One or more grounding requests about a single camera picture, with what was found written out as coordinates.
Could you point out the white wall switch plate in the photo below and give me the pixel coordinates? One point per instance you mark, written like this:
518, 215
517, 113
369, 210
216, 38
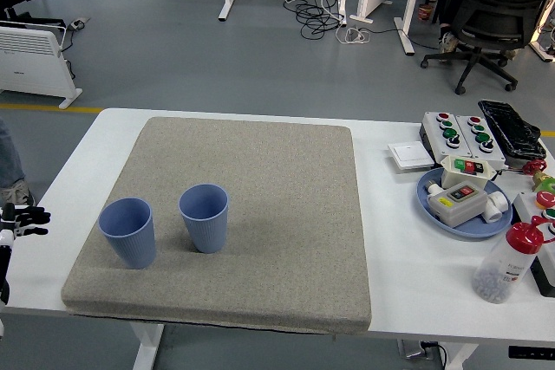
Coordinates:
409, 155

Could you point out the beige switch box green red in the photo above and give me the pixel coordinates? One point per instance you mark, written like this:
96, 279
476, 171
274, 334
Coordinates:
453, 177

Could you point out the black office chair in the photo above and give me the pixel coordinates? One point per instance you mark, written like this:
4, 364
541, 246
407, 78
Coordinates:
498, 6

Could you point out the blue plate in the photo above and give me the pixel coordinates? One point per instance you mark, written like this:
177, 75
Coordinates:
477, 229

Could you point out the clear bottle red cap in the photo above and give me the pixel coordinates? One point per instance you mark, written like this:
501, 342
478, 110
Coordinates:
498, 270

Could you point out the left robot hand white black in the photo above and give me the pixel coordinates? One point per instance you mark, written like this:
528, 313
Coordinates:
30, 216

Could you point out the black chair base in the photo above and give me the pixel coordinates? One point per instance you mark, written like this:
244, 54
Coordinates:
30, 21

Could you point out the white four-button control box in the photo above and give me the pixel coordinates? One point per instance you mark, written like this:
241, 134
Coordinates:
470, 144
435, 131

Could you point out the black table control panel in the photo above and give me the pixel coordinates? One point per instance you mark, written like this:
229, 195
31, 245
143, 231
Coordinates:
531, 352

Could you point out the red can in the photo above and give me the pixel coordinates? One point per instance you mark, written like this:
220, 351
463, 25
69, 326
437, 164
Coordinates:
426, 12

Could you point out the grey-brown mat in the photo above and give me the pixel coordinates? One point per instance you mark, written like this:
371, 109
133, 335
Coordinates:
260, 222

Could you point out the grey power socket box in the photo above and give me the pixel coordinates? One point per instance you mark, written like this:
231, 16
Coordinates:
414, 349

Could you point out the white pipe fitting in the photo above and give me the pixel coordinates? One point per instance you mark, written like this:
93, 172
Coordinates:
496, 207

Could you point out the grey switch box black red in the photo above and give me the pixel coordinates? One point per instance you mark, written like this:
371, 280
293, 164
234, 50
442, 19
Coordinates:
459, 212

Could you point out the blue ribbed cup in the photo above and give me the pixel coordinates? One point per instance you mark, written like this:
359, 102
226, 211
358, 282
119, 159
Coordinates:
130, 240
206, 231

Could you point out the grey power strip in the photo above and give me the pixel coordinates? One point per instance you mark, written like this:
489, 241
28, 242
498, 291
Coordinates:
79, 22

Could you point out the white plug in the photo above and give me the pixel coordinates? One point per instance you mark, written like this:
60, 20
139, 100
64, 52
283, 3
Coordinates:
432, 189

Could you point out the black plastic tray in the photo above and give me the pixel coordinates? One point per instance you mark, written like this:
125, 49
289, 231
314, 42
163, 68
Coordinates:
513, 129

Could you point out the white table leg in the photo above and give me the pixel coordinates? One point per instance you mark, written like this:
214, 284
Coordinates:
459, 357
147, 346

